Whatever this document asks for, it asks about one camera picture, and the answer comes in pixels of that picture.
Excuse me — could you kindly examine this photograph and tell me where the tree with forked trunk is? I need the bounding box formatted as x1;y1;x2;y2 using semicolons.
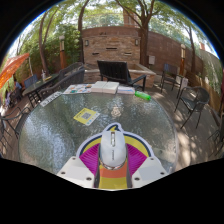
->
114;0;163;68

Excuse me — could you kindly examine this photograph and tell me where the orange patio umbrella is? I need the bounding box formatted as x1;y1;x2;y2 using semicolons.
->
0;52;30;90

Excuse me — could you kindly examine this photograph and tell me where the blue chair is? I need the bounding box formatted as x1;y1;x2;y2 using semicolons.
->
23;73;39;89

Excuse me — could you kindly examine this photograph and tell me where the yellow square card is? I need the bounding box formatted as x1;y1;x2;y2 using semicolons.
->
73;107;101;127

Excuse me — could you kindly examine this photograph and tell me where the grey metal mesh chair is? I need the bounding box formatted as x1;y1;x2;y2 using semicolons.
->
0;106;31;158
174;86;211;130
38;61;86;101
160;63;188;98

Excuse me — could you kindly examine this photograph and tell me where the wooden lamp post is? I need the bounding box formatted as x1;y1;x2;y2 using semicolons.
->
58;34;67;70
179;43;187;76

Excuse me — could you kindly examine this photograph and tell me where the white book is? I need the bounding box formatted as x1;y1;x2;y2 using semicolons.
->
90;80;120;95

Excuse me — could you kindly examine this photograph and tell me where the white computer mouse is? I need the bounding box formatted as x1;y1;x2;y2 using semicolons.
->
99;129;128;170

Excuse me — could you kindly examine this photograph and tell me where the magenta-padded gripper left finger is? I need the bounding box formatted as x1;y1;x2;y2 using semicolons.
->
57;143;102;189

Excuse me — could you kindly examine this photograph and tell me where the person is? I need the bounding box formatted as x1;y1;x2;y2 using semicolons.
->
13;79;23;93

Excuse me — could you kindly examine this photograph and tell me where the green tube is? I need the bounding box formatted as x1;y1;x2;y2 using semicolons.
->
134;90;152;102

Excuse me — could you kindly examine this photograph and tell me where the small white booklet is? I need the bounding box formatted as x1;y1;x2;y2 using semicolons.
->
117;85;136;95

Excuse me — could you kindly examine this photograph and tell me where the colourful printed sheet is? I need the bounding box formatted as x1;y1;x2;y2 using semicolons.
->
63;83;94;95

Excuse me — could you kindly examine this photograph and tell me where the dark round patio table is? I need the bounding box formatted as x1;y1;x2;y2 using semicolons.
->
21;73;59;108

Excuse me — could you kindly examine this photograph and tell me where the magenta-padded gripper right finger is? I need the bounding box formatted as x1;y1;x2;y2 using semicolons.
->
125;143;169;189

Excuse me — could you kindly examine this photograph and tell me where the yellow duck-shaped mouse pad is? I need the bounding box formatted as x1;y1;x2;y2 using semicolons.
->
75;122;155;190

